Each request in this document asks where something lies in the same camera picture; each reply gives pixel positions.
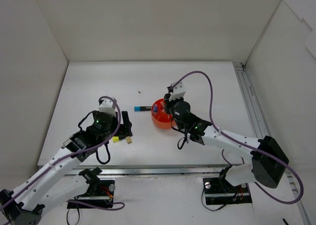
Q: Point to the aluminium rail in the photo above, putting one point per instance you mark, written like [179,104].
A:
[260,130]
[146,170]

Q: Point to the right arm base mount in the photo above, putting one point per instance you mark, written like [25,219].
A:
[217,193]

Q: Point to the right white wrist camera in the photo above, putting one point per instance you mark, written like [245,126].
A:
[178,91]

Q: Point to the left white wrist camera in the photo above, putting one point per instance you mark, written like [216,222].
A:
[107,105]

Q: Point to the front aluminium rail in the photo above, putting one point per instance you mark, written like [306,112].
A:
[146,170]

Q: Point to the yellow cap black highlighter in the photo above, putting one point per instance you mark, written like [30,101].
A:
[116,139]

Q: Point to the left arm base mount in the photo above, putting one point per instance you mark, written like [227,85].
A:
[98,192]

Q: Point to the orange round compartment organizer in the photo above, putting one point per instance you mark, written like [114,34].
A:
[162,120]

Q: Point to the blue cap black highlighter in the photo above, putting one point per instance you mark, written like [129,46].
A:
[142,108]

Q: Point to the right aluminium rail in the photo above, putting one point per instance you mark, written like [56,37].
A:
[260,130]

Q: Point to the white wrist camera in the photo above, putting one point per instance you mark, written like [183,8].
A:
[107,105]
[178,91]

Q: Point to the beige eraser block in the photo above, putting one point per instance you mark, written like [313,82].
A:
[128,139]

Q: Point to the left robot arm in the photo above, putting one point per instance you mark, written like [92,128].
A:
[27,203]

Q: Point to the clear bottle blue cap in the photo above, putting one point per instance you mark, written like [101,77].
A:
[155,109]

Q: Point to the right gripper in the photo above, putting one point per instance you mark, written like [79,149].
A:
[168,106]

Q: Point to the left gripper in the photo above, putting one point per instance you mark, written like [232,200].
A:
[122,126]

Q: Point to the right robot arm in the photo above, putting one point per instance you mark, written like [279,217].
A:
[267,161]

